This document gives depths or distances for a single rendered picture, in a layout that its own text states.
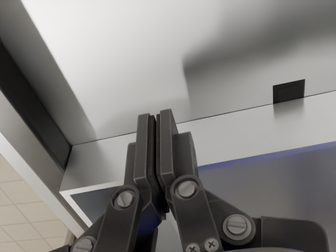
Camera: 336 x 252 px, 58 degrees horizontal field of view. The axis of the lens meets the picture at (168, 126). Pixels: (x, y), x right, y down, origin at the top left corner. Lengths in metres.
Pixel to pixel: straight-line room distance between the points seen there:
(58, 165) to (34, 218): 1.90
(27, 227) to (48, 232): 0.13
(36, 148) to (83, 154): 0.03
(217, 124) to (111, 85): 0.06
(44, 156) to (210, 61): 0.10
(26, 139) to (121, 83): 0.06
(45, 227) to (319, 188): 1.99
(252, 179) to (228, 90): 0.08
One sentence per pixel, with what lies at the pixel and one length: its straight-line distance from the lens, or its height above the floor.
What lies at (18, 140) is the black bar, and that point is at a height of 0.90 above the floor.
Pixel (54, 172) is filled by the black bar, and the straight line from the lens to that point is 0.19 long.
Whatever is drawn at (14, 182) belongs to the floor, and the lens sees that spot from 1.83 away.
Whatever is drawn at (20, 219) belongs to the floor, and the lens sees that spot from 2.13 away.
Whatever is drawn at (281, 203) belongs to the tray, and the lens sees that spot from 0.26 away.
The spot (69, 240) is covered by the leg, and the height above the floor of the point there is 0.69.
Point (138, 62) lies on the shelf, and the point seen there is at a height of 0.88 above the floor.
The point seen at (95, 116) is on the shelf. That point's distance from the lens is 0.18.
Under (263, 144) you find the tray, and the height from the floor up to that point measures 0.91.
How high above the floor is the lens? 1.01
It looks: 48 degrees down
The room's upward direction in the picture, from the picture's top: 178 degrees clockwise
